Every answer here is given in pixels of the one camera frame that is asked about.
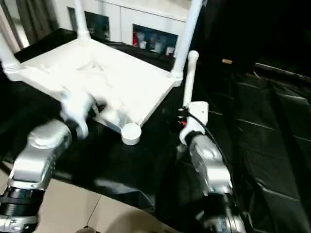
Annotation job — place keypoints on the white plastic table top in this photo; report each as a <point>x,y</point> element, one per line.
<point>109,77</point>

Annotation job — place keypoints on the white plastic table leg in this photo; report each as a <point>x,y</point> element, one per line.
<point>82,21</point>
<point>187,36</point>
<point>9,60</point>
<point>189,77</point>

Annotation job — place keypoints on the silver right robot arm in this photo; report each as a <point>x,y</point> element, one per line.
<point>209,155</point>

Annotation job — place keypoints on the white cup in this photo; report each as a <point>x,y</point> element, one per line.
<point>170,51</point>

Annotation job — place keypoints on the small gold object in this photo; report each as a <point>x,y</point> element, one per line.
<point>227,61</point>

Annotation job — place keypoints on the white jar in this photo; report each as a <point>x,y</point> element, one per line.
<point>143,44</point>

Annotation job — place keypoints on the white tub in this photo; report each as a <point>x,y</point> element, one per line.
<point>158,46</point>

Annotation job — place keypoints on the red package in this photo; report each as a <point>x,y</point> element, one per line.
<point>135,38</point>

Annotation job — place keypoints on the black work mat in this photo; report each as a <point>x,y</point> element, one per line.
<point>255,145</point>

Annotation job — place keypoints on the white glass door cabinet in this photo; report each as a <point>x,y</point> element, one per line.
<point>150,12</point>

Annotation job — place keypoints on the beige curtain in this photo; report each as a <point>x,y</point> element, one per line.
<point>36,19</point>

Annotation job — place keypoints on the dark long rod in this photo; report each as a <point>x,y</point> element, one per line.
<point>279,70</point>

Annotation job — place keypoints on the black robot foot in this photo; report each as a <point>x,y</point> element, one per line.
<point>88,229</point>

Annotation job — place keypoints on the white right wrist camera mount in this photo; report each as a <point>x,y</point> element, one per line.
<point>198,114</point>

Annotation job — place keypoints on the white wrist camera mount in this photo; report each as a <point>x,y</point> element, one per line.
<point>198,114</point>
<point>75,106</point>

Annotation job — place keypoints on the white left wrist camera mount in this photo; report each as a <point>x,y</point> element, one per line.
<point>75,106</point>

